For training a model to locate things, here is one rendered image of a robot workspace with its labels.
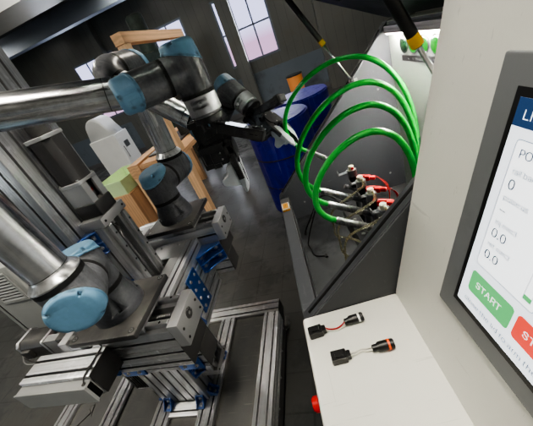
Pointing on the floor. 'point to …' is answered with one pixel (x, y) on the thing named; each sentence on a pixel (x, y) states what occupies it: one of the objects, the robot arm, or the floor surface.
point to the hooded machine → (111, 143)
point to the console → (439, 330)
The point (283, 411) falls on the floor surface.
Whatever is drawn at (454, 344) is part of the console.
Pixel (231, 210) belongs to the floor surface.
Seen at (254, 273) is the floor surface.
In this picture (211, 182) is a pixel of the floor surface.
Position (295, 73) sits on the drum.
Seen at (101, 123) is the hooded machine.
